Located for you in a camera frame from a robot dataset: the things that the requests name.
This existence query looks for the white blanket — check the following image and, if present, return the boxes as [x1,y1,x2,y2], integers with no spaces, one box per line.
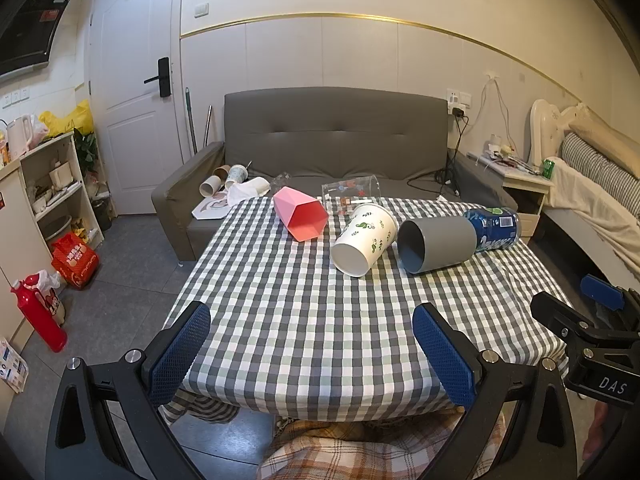
[542,157,640,263]

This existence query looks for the white drink cup with straw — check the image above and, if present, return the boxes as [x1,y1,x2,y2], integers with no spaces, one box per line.
[225,160,251,190]

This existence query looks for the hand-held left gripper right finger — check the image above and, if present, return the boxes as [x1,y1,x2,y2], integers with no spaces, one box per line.
[412,302,587,480]

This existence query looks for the white printed cardboard box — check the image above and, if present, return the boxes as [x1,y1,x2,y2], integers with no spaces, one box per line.
[0,336,29,395]

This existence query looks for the blue printed cup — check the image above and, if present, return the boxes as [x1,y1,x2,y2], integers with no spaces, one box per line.
[464,206,522,254]

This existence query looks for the pink hexagonal cup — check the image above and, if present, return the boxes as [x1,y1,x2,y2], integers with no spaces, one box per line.
[273,186,330,242]

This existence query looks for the white nightstand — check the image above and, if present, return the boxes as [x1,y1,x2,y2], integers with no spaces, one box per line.
[501,166,555,239]

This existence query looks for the white bed headboard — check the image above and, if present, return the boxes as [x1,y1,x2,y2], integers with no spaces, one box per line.
[530,99,597,162]

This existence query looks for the black door lock handle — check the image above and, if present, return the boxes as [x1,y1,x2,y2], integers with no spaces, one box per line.
[144,57,171,98]

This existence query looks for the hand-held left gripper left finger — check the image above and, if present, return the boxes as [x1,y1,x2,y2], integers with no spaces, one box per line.
[46,301,212,480]

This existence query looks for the person's right hand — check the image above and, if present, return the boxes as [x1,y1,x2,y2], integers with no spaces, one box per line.
[583,403,610,467]

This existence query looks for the white door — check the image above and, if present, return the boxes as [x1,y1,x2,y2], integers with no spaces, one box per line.
[89,0,182,217]

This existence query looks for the green plant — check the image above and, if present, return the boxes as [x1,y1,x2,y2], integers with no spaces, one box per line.
[74,128,101,177]

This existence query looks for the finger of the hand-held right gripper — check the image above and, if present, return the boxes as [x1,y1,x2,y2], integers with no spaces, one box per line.
[581,274,640,322]
[531,291,640,347]

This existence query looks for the grey sofa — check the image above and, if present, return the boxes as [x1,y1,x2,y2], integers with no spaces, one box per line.
[151,86,519,262]

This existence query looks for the white cup with green print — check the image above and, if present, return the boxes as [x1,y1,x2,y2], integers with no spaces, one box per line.
[330,203,399,278]

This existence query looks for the beige pillow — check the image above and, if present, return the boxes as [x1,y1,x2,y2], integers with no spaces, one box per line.
[569,115,640,179]

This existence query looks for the white crumpled tissue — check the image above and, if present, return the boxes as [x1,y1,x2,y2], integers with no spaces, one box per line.
[226,176,271,206]

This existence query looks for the striped grey pillow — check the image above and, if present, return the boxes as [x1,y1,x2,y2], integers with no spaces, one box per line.
[559,132,640,217]

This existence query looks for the person's plaid trousers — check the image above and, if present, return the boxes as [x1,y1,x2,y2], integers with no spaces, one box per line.
[160,390,507,480]

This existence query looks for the white open shelf unit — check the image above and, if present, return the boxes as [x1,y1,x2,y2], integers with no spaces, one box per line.
[19,132,105,261]

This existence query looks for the red gift bag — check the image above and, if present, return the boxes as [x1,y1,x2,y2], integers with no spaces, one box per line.
[51,233,100,289]

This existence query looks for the grey checkered tablecloth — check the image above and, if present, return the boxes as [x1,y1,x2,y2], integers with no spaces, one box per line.
[159,194,577,428]

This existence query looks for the white cable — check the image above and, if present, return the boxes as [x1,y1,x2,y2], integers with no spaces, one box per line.
[472,74,517,152]

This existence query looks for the white cabinet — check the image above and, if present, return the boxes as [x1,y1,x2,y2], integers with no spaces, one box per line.
[0,162,48,356]

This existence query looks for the green mop handle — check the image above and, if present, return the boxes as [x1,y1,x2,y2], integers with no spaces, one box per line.
[184,87,199,157]

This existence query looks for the yellow plastic bag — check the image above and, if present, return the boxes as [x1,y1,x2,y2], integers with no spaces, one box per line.
[39,100,95,137]

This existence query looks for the black waste bin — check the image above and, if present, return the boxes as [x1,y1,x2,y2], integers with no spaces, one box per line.
[91,199,114,232]

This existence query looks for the clear printed plastic cup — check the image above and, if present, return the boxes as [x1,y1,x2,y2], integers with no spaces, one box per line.
[321,173,383,216]

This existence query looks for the black charger cable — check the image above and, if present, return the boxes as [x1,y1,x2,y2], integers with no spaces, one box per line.
[407,106,472,197]

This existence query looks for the black range hood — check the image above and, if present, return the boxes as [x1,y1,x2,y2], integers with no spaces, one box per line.
[0,0,76,79]

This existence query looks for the white wall socket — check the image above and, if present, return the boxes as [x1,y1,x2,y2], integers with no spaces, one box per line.
[446,89,474,111]

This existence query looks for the white printed paper plate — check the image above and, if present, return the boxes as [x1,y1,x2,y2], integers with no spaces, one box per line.
[192,194,234,221]

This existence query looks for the white electric kettle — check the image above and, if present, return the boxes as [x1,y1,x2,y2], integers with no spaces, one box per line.
[6,115,35,161]

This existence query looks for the grey cup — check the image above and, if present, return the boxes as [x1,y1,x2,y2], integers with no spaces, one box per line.
[397,216,478,275]

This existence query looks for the red fire extinguisher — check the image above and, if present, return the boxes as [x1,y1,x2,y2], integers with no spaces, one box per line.
[11,274,68,354]

